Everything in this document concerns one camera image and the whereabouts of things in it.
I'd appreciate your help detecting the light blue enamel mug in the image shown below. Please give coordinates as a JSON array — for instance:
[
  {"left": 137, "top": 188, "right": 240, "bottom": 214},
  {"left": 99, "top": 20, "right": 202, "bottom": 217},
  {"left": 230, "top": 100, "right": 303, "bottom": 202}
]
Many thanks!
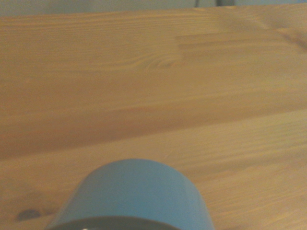
[{"left": 45, "top": 158, "right": 216, "bottom": 230}]

